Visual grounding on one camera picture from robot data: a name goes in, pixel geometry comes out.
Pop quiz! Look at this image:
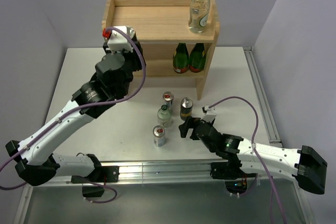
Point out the clear bottle green cap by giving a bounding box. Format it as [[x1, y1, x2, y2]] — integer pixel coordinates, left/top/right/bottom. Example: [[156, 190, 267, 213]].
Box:
[[188, 0, 211, 33]]

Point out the black can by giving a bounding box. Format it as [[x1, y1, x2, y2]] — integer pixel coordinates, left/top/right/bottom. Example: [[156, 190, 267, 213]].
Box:
[[126, 26, 137, 41], [180, 97, 193, 121]]

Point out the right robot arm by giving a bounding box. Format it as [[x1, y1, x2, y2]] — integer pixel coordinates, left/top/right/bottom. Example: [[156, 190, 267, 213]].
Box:
[[178, 116, 328, 195]]

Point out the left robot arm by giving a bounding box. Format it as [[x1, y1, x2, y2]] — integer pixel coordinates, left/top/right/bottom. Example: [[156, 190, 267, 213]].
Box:
[[6, 40, 145, 186]]

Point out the wooden two-tier shelf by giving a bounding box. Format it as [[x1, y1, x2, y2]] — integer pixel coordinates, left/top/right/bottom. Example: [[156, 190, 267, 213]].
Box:
[[101, 0, 220, 100]]

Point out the clear bottle left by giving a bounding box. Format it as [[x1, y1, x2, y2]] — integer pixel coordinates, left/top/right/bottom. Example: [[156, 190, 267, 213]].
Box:
[[157, 104, 172, 127]]

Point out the silver can front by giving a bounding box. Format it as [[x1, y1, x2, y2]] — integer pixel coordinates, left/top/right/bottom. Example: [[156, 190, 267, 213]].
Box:
[[153, 125, 165, 147]]

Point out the silver can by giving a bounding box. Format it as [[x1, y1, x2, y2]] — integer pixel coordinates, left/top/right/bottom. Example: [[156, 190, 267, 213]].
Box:
[[162, 91, 174, 111], [153, 125, 165, 147]]

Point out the silver can rear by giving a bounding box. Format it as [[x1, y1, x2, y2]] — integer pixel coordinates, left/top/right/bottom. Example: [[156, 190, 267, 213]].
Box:
[[162, 91, 174, 111]]

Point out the green glass bottle left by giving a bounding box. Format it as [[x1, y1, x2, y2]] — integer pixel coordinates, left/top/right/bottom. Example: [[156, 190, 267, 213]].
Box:
[[173, 43, 189, 73]]

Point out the green glass bottle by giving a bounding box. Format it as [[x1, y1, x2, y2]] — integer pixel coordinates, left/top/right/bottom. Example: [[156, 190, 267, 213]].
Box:
[[173, 43, 189, 73], [189, 43, 206, 73]]

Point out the green glass bottle right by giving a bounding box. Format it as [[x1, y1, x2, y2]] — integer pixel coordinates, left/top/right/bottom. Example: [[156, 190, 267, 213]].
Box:
[[189, 43, 206, 73]]

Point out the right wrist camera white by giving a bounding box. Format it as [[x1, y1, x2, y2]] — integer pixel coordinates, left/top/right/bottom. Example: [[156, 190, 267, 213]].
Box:
[[202, 105, 217, 125]]

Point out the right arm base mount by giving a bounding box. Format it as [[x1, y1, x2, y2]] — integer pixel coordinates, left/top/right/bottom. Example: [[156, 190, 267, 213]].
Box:
[[210, 161, 258, 196]]

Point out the aluminium rail frame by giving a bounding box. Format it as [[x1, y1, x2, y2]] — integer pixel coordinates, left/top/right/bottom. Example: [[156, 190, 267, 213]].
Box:
[[13, 47, 316, 223]]

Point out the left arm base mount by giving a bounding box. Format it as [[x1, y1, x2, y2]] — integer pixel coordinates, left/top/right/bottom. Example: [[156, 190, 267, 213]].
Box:
[[70, 165, 119, 203]]

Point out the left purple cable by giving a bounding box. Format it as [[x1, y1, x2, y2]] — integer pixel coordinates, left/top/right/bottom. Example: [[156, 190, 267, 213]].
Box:
[[0, 26, 147, 204]]

